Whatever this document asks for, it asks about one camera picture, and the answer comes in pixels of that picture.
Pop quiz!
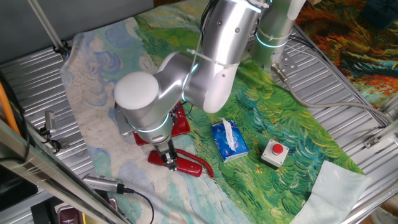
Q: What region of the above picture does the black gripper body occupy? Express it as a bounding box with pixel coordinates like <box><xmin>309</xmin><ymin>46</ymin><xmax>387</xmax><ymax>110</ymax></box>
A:
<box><xmin>154</xmin><ymin>139</ymin><xmax>177</xmax><ymax>162</ymax></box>

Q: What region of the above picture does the red telephone handset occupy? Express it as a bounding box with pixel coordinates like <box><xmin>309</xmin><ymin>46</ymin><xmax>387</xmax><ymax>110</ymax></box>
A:
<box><xmin>147</xmin><ymin>149</ymin><xmax>203</xmax><ymax>179</ymax></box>

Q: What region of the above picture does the red telephone cord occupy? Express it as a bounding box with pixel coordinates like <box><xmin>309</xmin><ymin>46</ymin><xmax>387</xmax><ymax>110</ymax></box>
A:
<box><xmin>174</xmin><ymin>148</ymin><xmax>215</xmax><ymax>179</ymax></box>

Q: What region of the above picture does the red telephone base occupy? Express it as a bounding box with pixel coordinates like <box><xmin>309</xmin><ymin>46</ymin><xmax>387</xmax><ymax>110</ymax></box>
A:
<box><xmin>132</xmin><ymin>101</ymin><xmax>192</xmax><ymax>147</ymax></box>

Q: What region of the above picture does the dark red desk telephone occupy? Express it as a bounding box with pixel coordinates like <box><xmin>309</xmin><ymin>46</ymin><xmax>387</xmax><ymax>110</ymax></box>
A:
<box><xmin>57</xmin><ymin>196</ymin><xmax>119</xmax><ymax>224</ymax></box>

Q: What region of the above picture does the blue tissue pack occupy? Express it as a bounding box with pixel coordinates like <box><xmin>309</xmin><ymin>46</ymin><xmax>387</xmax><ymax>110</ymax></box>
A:
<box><xmin>210</xmin><ymin>117</ymin><xmax>250</xmax><ymax>164</ymax></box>

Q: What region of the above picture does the grey emergency stop button box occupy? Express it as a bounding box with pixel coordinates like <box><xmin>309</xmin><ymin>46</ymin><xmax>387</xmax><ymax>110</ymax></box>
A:
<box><xmin>260</xmin><ymin>139</ymin><xmax>290</xmax><ymax>168</ymax></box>

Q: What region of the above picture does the green blue painted cloth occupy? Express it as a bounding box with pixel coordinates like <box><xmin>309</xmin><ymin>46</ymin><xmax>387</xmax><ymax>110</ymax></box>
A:
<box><xmin>58</xmin><ymin>0</ymin><xmax>365</xmax><ymax>224</ymax></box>

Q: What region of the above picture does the aluminium pole with clamp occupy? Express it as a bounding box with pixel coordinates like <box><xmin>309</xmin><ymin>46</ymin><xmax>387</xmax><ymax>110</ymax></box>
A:
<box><xmin>27</xmin><ymin>0</ymin><xmax>71</xmax><ymax>60</ymax></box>

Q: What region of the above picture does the orange painted cloth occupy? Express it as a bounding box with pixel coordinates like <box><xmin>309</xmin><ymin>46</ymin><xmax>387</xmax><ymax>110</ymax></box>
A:
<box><xmin>294</xmin><ymin>0</ymin><xmax>398</xmax><ymax>110</ymax></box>

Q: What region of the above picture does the dark blue box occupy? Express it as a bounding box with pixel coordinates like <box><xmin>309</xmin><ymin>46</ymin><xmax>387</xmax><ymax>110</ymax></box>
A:
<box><xmin>359</xmin><ymin>0</ymin><xmax>398</xmax><ymax>31</ymax></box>

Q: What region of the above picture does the black camera cable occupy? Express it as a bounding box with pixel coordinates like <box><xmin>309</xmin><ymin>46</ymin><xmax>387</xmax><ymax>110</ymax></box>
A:
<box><xmin>124</xmin><ymin>187</ymin><xmax>155</xmax><ymax>224</ymax></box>

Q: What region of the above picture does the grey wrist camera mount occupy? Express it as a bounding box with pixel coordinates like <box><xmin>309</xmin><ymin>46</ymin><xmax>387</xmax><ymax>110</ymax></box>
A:
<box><xmin>114</xmin><ymin>105</ymin><xmax>139</xmax><ymax>137</ymax></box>

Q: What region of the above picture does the silver cylindrical camera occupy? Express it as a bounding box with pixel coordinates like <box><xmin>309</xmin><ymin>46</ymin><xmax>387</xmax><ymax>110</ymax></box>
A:
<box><xmin>81</xmin><ymin>173</ymin><xmax>135</xmax><ymax>195</ymax></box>

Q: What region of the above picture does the silver camera on stand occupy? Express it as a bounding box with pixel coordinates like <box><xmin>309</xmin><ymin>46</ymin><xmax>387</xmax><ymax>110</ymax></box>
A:
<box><xmin>39</xmin><ymin>110</ymin><xmax>70</xmax><ymax>154</ymax></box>

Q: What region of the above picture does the aluminium frame bar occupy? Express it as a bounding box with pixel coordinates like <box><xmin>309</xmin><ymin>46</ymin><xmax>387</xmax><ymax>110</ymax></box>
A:
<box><xmin>0</xmin><ymin>119</ymin><xmax>130</xmax><ymax>224</ymax></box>

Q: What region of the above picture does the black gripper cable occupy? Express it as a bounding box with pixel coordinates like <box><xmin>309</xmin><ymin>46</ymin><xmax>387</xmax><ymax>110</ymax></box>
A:
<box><xmin>198</xmin><ymin>0</ymin><xmax>218</xmax><ymax>44</ymax></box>

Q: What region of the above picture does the black hanging cable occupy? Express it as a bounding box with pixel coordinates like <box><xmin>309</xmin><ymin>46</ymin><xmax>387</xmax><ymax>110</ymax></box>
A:
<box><xmin>0</xmin><ymin>70</ymin><xmax>31</xmax><ymax>164</ymax></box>

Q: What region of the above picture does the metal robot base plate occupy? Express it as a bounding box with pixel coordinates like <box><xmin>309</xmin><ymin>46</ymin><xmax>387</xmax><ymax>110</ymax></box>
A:
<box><xmin>269</xmin><ymin>43</ymin><xmax>299</xmax><ymax>80</ymax></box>

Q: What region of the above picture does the orange hose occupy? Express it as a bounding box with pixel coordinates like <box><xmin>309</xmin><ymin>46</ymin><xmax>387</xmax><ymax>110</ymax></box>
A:
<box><xmin>0</xmin><ymin>89</ymin><xmax>22</xmax><ymax>137</ymax></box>

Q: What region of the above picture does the thick grey robot cable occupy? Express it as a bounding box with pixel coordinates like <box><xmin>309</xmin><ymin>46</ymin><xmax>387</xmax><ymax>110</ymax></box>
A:
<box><xmin>269</xmin><ymin>63</ymin><xmax>396</xmax><ymax>124</ymax></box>

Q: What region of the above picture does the aluminium frame rail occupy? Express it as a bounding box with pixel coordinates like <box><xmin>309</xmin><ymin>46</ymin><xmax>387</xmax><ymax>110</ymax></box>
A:
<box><xmin>363</xmin><ymin>117</ymin><xmax>398</xmax><ymax>149</ymax></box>

